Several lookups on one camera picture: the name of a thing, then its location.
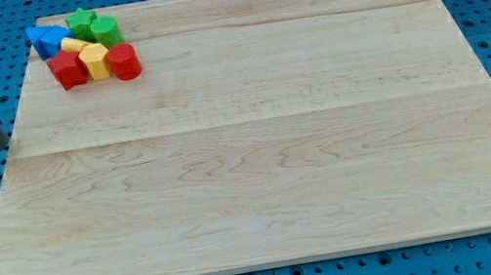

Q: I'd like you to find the light wooden board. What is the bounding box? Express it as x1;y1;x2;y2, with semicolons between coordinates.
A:
0;0;491;275

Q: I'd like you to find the red cylinder block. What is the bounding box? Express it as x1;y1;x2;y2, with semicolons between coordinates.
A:
106;43;142;81

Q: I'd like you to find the yellow hexagon block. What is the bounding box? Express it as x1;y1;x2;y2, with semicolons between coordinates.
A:
78;43;113;81

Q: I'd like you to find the green cylinder block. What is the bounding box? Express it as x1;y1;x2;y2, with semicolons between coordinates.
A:
90;16;124;49

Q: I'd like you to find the red star block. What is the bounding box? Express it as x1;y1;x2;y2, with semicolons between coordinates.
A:
47;50;88;91

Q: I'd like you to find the green star block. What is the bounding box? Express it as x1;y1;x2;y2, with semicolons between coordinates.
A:
65;8;97;42

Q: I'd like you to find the yellow flat block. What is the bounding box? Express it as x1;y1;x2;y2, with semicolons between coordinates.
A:
60;37;90;53

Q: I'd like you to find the blue cube block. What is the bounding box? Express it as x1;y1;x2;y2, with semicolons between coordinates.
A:
40;26;74;59

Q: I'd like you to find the blue triangle block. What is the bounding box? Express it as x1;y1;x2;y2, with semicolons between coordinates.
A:
25;25;51;60

